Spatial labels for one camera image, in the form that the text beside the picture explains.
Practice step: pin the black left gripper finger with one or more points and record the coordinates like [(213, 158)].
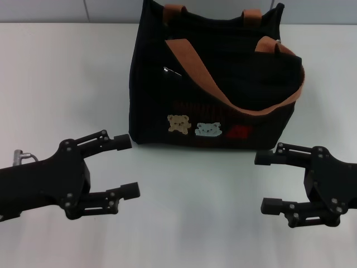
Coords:
[(111, 198), (111, 142)]

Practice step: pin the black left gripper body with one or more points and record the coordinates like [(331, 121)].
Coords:
[(50, 178)]

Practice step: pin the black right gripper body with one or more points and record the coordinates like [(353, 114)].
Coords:
[(334, 184)]

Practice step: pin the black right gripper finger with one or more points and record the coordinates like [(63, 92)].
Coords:
[(287, 156), (301, 213)]

